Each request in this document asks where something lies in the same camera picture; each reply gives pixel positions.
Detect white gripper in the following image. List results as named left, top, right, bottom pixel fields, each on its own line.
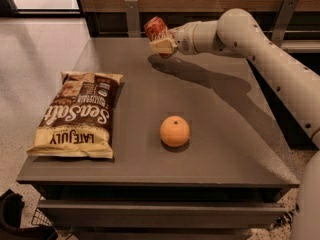
left=149, top=22, right=198, bottom=55

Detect red coke can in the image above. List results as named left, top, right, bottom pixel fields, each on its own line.
left=144, top=16, right=173, bottom=58

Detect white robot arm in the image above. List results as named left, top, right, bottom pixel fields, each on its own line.
left=144, top=9, right=320, bottom=240

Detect orange fruit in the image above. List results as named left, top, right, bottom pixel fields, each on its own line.
left=160, top=116, right=190, bottom=148

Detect Late July chips bag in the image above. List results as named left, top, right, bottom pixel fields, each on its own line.
left=28, top=71, right=123, bottom=159

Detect grey cabinet drawer front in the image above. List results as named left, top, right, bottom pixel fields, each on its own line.
left=38, top=200, right=285, bottom=229

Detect black object at floor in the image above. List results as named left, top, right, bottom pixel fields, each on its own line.
left=0, top=189, right=58, bottom=240

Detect left metal bracket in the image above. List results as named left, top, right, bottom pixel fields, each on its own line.
left=125, top=0, right=141, bottom=38

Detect metal bracket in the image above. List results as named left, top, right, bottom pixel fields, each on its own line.
left=271, top=0, right=300, bottom=47
left=125, top=0, right=141, bottom=38

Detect right metal bracket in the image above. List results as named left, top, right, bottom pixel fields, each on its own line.
left=271, top=0, right=300, bottom=47

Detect wire basket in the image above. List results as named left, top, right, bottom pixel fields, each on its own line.
left=31, top=208, right=52, bottom=227

